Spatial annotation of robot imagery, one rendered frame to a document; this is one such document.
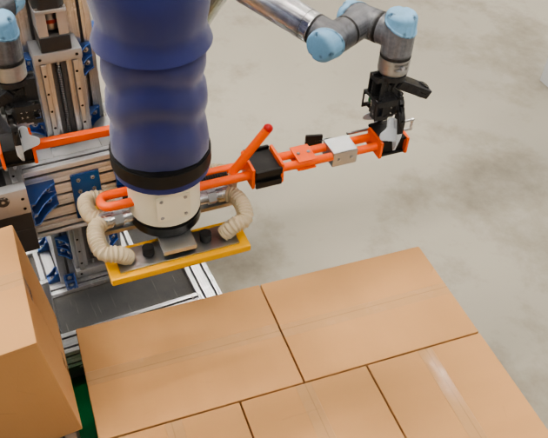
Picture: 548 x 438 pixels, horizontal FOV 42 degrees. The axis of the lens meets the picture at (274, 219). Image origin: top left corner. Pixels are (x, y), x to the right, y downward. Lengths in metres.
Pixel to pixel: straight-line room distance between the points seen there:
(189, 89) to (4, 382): 0.80
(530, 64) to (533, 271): 1.86
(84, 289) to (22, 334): 1.14
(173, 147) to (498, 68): 3.52
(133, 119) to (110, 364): 0.94
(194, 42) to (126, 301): 1.56
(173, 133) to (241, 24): 3.45
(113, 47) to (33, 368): 0.77
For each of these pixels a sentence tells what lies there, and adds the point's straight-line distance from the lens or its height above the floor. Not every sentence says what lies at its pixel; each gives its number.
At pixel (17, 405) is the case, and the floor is 0.80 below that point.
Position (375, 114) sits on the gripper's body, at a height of 1.32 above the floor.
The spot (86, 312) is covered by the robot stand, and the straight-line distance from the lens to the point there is 2.75.
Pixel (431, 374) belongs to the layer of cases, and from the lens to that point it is 2.22.
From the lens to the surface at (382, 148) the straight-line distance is 1.84.
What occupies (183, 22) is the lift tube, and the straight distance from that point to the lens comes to 1.33.
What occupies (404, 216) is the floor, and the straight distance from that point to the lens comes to 3.48.
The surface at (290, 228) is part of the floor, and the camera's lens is 3.32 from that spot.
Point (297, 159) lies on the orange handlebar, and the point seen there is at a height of 1.21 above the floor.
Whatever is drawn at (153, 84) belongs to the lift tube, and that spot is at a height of 1.55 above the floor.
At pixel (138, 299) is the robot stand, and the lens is 2.76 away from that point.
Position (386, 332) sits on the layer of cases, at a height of 0.54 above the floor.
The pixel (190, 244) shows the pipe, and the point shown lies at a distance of 1.67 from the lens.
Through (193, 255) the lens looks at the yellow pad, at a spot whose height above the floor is 1.09.
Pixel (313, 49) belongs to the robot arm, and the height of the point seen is 1.50.
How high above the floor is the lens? 2.31
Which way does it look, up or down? 43 degrees down
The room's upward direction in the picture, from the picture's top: 4 degrees clockwise
